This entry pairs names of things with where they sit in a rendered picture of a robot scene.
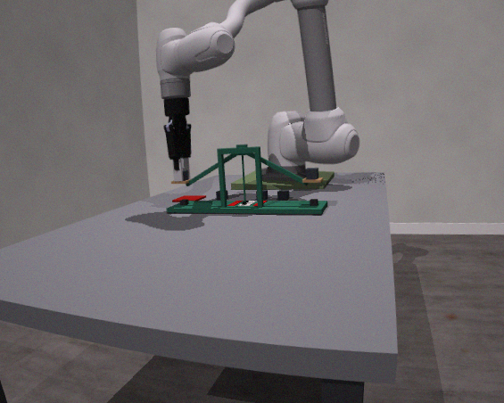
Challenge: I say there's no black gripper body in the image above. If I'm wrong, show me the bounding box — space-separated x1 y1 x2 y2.
164 98 190 134

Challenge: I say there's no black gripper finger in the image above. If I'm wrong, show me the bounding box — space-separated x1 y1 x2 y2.
180 121 191 179
164 120 183 181

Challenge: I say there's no red flat square plate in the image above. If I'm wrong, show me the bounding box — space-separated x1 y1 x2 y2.
172 195 206 202

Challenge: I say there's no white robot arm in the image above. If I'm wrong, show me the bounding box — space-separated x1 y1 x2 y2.
156 0 359 178

